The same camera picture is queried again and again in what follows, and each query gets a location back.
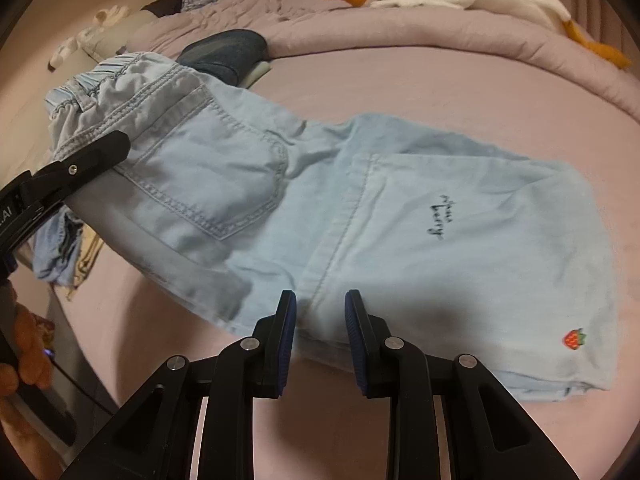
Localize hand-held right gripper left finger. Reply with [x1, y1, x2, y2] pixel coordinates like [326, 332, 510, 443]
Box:
[60, 290, 298, 480]

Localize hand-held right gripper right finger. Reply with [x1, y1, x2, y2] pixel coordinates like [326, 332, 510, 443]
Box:
[344, 289, 581, 480]

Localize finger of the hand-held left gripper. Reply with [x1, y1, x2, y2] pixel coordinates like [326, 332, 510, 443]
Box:
[29, 130, 132, 207]

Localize light blue strawberry pants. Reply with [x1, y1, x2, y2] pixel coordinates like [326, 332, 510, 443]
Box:
[44, 51, 618, 403]

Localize person's left hand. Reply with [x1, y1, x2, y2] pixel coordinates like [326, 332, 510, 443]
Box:
[0, 305, 57, 397]

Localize crumpled light blue cloth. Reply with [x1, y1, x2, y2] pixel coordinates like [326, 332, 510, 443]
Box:
[32, 207, 83, 286]

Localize yellow checked cloth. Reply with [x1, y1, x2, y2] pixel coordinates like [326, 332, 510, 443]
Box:
[67, 227, 103, 301]

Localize white bunny plush toy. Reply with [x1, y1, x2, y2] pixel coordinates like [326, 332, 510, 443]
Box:
[48, 6, 128, 68]

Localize beige pillow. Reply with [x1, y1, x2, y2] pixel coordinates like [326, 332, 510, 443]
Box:
[82, 10, 156, 63]

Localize dark cloth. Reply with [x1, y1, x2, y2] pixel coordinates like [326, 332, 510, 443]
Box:
[141, 0, 188, 17]

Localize folded dark blue jeans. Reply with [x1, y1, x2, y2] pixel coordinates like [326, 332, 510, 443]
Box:
[176, 30, 268, 86]

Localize folded light green cloth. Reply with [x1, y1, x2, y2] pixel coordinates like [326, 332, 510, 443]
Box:
[240, 59, 273, 88]

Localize pink quilt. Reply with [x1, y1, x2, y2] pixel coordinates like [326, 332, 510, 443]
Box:
[130, 0, 640, 121]

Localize black cable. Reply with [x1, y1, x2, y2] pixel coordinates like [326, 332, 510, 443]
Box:
[47, 357, 118, 417]

